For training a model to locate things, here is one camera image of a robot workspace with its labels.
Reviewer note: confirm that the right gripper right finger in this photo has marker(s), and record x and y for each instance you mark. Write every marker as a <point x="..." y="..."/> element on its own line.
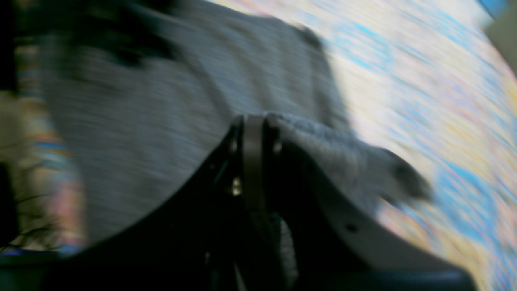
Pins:
<point x="328" y="187"/>

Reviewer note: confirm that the patterned tablecloth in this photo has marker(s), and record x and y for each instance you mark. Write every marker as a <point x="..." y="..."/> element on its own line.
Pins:
<point x="417" y="77"/>

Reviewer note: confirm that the grey t-shirt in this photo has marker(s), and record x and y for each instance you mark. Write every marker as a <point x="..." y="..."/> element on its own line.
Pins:
<point x="143" y="91"/>

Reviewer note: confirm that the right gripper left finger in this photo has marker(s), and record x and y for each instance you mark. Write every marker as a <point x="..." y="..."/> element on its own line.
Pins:
<point x="204" y="238"/>

